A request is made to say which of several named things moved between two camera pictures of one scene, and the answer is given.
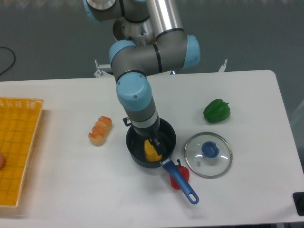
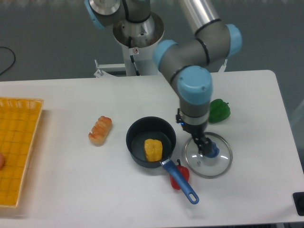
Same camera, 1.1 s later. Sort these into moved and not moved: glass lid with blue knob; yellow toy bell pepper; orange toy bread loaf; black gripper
Moved: black gripper
Not moved: glass lid with blue knob; orange toy bread loaf; yellow toy bell pepper
